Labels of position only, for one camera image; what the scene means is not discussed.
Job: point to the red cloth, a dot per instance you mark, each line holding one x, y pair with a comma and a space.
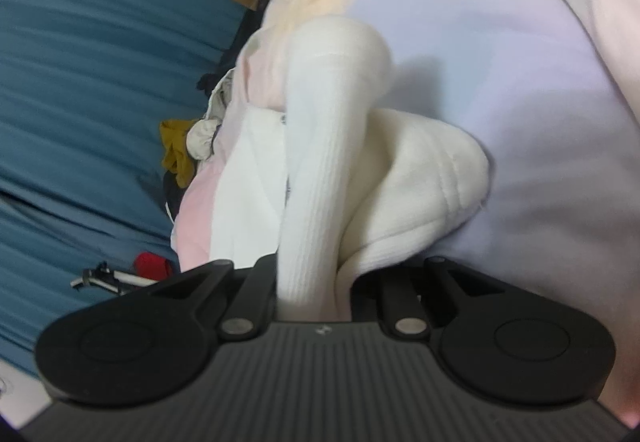
150, 266

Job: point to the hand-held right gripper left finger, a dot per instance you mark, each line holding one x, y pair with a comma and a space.
255, 287

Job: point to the garment steamer stand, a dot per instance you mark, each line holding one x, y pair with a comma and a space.
112, 278

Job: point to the black cloth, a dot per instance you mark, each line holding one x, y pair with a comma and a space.
171, 199

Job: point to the pastel bed cover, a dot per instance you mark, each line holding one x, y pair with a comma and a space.
525, 71

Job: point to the mustard yellow cloth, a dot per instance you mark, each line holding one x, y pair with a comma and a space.
177, 151

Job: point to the grey white cloth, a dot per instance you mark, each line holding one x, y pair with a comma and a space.
212, 121

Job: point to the white fleece sweatpants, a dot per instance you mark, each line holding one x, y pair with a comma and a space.
340, 161

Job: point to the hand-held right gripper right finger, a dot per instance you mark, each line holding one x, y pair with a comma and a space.
395, 292

